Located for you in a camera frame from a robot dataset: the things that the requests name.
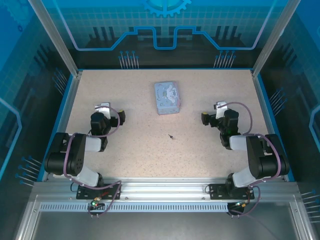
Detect light blue cartoon tin box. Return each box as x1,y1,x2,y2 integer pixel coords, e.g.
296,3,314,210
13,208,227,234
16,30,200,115
154,80,182,116

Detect connector board with light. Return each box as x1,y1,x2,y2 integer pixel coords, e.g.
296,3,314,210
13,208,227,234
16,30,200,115
234,199,251,209
90,197,105,210

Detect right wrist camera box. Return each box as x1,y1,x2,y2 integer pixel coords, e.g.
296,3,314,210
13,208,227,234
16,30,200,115
214,101,229,120

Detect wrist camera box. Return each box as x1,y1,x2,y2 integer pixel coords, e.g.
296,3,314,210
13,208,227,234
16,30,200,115
94,102,112,120
214,101,229,120

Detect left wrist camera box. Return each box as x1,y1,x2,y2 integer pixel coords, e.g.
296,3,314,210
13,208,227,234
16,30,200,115
94,102,112,120

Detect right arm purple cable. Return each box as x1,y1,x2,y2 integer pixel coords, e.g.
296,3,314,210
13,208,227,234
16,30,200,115
217,101,282,218

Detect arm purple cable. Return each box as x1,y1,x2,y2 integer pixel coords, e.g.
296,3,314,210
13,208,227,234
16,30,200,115
217,101,282,218
63,105,123,219

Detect aluminium side rail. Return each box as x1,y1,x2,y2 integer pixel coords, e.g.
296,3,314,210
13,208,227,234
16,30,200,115
250,69,286,181
41,72,83,182

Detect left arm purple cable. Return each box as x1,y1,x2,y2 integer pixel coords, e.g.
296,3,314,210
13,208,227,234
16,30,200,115
63,105,123,219

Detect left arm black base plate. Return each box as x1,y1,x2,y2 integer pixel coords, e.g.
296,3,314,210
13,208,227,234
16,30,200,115
76,183,123,201

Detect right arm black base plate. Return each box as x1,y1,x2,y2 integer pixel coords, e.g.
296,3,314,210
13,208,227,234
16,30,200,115
207,183,256,201

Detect aluminium front rail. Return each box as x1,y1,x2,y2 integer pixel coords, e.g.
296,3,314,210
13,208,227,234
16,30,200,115
32,177,300,203

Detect aluminium frame post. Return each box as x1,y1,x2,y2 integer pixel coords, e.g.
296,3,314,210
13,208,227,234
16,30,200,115
251,0,301,77
27,0,83,77

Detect slotted cable duct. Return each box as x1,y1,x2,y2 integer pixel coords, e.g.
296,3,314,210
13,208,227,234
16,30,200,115
39,202,230,213

